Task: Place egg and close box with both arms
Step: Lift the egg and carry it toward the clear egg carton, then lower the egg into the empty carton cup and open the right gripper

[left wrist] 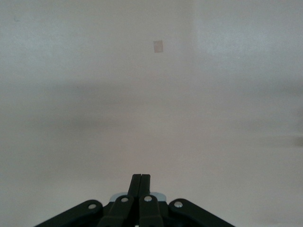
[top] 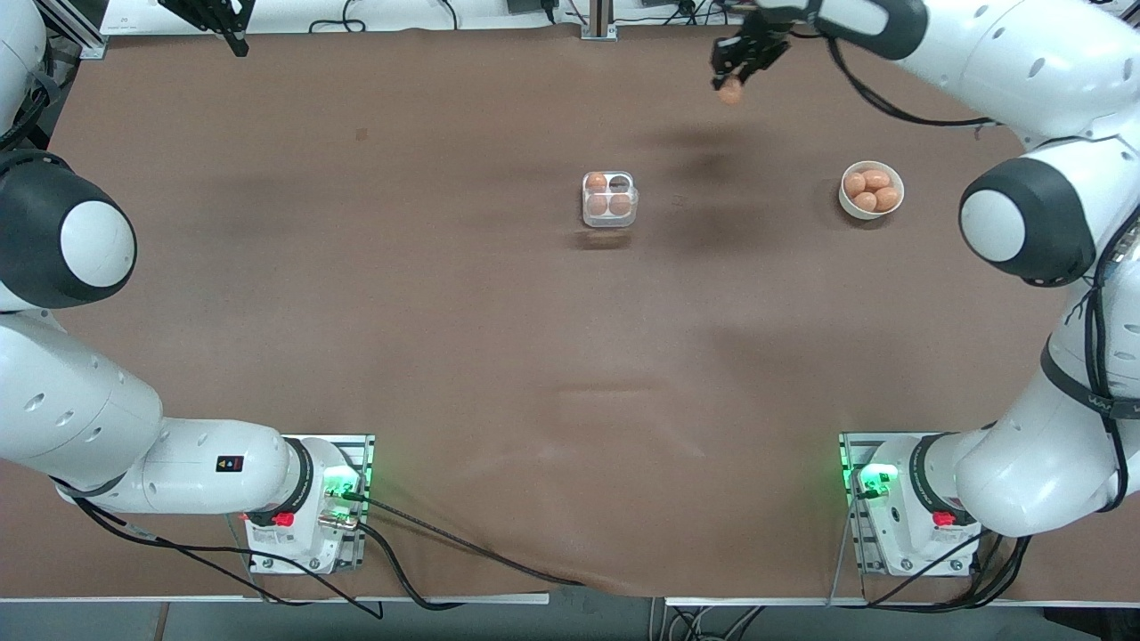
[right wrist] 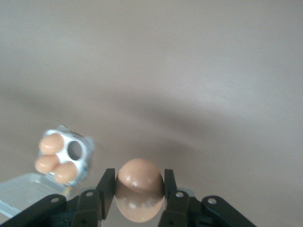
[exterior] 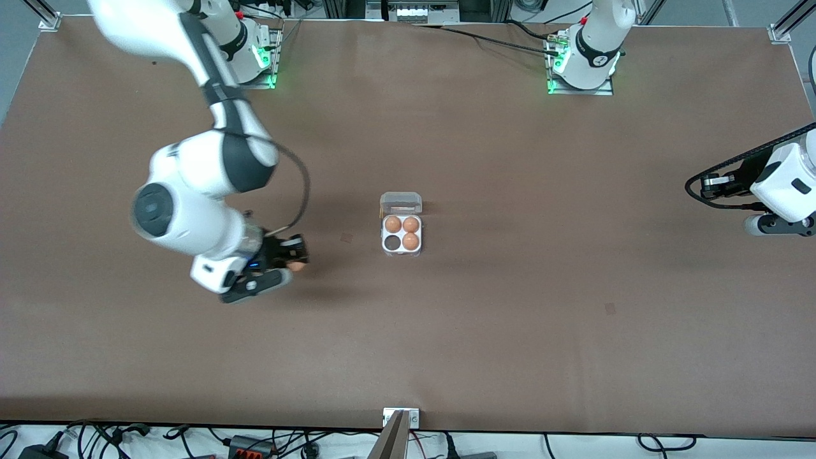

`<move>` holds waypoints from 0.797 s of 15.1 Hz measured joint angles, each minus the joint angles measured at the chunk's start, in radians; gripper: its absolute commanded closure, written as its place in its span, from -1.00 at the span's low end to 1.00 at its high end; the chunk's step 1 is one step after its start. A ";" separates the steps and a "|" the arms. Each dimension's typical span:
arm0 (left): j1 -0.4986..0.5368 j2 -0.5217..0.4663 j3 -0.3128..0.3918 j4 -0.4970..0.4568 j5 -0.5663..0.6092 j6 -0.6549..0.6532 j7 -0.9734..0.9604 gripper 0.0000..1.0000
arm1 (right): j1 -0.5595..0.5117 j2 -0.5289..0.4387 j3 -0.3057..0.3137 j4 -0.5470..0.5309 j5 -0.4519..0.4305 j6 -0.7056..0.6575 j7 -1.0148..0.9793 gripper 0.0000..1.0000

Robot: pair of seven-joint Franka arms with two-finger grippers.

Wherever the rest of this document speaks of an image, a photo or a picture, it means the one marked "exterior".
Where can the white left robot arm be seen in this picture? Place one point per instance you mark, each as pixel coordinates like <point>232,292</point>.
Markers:
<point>593,57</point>

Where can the small metal edge bracket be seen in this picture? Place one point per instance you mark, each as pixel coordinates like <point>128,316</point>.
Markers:
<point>414,417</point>

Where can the brown egg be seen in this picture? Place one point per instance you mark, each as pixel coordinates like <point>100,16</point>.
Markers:
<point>410,241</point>
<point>411,224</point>
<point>298,264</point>
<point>393,224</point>

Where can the metal corner bracket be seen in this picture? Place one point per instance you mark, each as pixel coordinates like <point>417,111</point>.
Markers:
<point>50,22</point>
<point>779,33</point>

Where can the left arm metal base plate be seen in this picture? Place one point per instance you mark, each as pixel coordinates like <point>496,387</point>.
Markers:
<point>605,91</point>

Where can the aluminium camera post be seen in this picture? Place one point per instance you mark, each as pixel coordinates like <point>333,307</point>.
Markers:
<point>392,443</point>

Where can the aluminium frame profile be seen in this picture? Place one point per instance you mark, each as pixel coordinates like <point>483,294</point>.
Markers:
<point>797,16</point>
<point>39,7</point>

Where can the white electrical switch unit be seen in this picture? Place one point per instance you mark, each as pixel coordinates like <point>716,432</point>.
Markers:
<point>421,9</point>

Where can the black power adapter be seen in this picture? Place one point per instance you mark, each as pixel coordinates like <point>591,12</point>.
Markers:
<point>41,452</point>

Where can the clear plastic egg carton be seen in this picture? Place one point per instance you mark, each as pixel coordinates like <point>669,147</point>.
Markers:
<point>401,204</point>

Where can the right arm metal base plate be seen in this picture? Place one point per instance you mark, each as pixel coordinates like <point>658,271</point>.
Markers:
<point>266,81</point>

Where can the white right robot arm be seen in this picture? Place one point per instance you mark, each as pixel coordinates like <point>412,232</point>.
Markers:
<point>191,172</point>

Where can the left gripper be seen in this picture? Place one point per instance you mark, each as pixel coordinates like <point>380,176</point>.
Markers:
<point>743,176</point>

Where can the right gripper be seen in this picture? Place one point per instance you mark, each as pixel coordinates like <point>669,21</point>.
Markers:
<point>275,250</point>

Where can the black orange connector block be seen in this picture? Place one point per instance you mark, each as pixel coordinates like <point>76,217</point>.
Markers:
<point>252,446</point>

